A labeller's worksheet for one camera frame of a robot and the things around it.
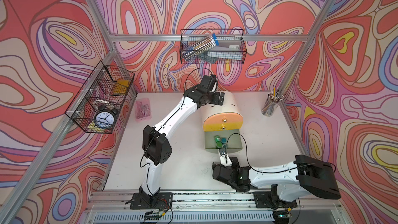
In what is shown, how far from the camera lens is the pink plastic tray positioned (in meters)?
1.07

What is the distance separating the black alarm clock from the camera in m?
0.66

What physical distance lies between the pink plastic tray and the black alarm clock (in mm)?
346

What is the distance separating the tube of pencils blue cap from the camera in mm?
798

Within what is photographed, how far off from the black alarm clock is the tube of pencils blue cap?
1.47 feet
